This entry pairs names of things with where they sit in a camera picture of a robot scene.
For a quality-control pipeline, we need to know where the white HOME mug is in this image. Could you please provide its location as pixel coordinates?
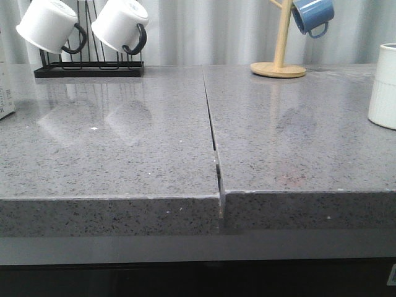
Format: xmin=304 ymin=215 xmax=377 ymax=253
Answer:
xmin=368 ymin=43 xmax=395 ymax=130

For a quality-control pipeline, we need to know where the whole milk carton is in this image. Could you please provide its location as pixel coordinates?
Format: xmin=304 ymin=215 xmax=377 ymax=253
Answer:
xmin=0 ymin=34 xmax=15 ymax=119

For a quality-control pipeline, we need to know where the wooden mug tree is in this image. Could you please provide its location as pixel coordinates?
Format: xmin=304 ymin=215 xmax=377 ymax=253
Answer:
xmin=250 ymin=0 xmax=306 ymax=79

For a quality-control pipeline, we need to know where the blue mug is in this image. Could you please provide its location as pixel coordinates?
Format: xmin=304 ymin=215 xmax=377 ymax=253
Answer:
xmin=291 ymin=0 xmax=335 ymax=39

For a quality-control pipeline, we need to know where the black wire mug rack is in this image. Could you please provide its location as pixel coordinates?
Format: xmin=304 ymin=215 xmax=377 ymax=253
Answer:
xmin=34 ymin=1 xmax=144 ymax=78

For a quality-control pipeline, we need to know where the white mug black handle right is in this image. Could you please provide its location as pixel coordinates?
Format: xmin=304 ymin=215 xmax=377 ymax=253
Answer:
xmin=91 ymin=0 xmax=149 ymax=56

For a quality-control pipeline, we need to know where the white mug black handle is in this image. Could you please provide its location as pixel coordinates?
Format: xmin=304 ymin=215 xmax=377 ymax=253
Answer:
xmin=15 ymin=0 xmax=87 ymax=54
xmin=91 ymin=0 xmax=149 ymax=56

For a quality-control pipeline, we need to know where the white mug black handle left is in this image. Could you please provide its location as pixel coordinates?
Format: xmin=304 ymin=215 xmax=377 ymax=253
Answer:
xmin=15 ymin=0 xmax=87 ymax=54

